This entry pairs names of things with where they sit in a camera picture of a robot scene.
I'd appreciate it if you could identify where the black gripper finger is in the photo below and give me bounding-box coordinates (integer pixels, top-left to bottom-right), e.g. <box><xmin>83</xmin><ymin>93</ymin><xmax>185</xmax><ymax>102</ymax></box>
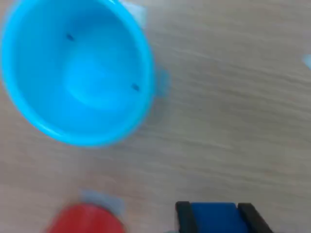
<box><xmin>175</xmin><ymin>200</ymin><xmax>199</xmax><ymax>233</ymax></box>
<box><xmin>237</xmin><ymin>202</ymin><xmax>276</xmax><ymax>233</ymax></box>

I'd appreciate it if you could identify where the small blue cube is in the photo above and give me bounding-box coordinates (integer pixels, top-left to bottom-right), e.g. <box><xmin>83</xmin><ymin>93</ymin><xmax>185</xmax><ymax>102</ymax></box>
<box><xmin>190</xmin><ymin>202</ymin><xmax>247</xmax><ymax>233</ymax></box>

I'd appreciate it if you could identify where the red plastic cup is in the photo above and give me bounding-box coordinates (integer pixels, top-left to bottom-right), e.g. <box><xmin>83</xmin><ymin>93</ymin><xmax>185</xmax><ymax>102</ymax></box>
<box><xmin>45</xmin><ymin>203</ymin><xmax>128</xmax><ymax>233</ymax></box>

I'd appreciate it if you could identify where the light blue plastic cup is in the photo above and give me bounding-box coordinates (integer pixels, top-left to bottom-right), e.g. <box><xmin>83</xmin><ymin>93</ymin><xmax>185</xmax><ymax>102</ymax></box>
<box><xmin>0</xmin><ymin>0</ymin><xmax>156</xmax><ymax>148</ymax></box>

